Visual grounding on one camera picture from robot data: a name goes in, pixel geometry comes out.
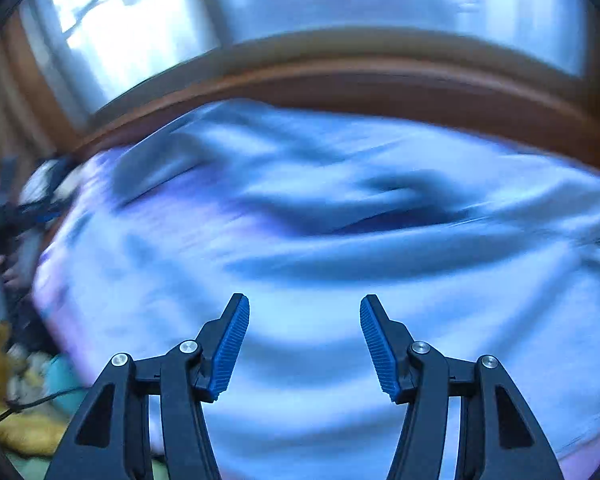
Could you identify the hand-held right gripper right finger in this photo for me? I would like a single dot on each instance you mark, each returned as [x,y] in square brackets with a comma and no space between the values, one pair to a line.
[377,345]

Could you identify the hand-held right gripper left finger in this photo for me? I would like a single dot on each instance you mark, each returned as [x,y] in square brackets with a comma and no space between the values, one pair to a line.
[232,345]

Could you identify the light blue jeans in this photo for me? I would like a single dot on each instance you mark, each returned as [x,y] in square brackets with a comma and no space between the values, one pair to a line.
[330,240]

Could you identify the person's left forearm yellow sleeve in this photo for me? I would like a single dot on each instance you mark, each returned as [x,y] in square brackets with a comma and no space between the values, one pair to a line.
[0,360]

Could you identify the pile of clothes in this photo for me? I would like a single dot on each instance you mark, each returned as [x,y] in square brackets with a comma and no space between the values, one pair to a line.
[45,180]

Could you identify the person's left hand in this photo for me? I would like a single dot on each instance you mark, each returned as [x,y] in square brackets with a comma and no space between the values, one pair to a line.
[7,276]

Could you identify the purple dotted bed sheet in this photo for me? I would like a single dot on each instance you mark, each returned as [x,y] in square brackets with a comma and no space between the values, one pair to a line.
[87,180]

